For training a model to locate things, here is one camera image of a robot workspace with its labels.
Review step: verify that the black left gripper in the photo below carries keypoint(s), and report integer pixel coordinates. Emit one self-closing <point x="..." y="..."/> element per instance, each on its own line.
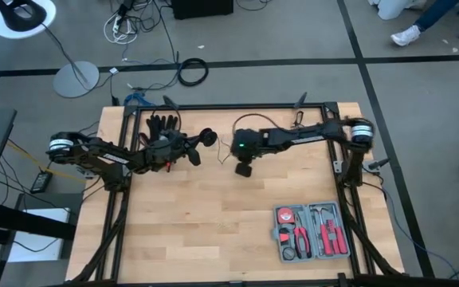
<point x="173" y="149"/>

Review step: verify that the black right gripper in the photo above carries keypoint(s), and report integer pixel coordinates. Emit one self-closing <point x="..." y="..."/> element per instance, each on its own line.
<point x="244" y="169"/>

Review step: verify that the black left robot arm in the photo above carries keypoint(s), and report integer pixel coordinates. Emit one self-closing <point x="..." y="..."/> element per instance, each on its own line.
<point x="102" y="157"/>

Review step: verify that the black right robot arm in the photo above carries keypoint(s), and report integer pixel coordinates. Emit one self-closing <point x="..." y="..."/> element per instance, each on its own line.
<point x="305" y="137"/>

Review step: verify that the black work glove green cuff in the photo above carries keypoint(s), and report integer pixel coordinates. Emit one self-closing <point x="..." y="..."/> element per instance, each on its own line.
<point x="159" y="125"/>

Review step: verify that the red tape measure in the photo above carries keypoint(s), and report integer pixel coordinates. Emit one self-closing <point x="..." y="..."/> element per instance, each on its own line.
<point x="285" y="216"/>

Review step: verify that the black carabiner hook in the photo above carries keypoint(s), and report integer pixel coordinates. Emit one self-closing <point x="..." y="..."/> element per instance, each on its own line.
<point x="294" y="123"/>

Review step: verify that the grey plastic tool case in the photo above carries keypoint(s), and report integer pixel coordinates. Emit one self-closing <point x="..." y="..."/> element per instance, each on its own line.
<point x="343" y="207"/>

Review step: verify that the grey floor lamp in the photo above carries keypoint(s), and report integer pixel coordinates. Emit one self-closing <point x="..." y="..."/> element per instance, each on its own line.
<point x="76" y="79"/>

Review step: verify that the black box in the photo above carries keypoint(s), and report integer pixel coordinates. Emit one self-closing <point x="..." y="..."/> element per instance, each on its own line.
<point x="201" y="8"/>

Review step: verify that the black table clamp lever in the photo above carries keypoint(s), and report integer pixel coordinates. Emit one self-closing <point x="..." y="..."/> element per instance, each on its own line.
<point x="379" y="162"/>

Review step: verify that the white power strip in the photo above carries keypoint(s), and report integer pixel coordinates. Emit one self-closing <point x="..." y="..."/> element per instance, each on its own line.
<point x="116" y="26"/>

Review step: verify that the white box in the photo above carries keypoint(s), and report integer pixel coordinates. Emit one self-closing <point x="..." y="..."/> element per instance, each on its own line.
<point x="42" y="247"/>

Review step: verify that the person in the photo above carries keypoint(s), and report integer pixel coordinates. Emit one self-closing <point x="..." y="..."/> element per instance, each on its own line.
<point x="406" y="36"/>

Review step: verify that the white bag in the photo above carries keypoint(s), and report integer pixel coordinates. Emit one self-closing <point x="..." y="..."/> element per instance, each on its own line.
<point x="393" y="10"/>

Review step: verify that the black aluminium table frame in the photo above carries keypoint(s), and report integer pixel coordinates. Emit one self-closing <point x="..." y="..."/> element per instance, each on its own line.
<point x="229" y="107"/>

